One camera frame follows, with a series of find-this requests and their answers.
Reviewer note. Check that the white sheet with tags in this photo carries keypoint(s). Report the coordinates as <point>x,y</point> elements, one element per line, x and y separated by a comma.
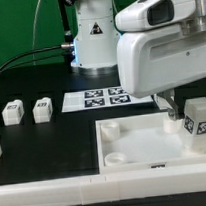
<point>99,98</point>

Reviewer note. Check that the white front barrier wall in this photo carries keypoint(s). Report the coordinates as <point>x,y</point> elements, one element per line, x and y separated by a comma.
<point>106,187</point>

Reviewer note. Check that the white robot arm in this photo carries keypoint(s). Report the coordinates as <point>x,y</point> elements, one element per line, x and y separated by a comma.
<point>99,29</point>

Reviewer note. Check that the white square tabletop tray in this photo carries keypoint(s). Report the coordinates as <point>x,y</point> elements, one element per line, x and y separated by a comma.
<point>142,142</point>

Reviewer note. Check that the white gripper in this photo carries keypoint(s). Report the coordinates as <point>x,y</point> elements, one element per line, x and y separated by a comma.
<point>158,60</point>

